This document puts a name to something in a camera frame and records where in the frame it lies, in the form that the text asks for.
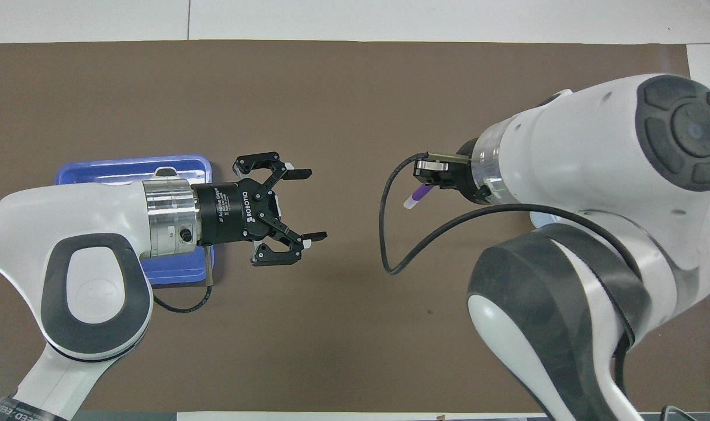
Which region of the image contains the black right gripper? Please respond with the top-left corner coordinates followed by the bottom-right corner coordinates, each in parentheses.
top-left (413, 137), bottom-right (491, 206)

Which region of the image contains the purple pen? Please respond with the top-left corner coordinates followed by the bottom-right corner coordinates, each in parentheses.
top-left (403, 182), bottom-right (436, 210)

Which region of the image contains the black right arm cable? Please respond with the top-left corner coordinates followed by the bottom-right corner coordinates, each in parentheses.
top-left (380, 152), bottom-right (650, 375)

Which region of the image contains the blue plastic tray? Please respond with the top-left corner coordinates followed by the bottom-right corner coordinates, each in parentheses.
top-left (55, 154), bottom-right (215, 285)

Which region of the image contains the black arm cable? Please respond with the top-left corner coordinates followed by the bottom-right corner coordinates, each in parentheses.
top-left (152, 246), bottom-right (215, 314)
top-left (380, 152), bottom-right (650, 375)

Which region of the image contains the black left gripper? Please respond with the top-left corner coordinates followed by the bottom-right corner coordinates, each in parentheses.
top-left (191, 150), bottom-right (329, 268)

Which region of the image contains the brown table mat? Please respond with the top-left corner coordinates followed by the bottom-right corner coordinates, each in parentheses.
top-left (0, 40), bottom-right (709, 413)

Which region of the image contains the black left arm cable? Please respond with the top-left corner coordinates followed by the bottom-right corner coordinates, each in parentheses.
top-left (152, 246), bottom-right (215, 314)

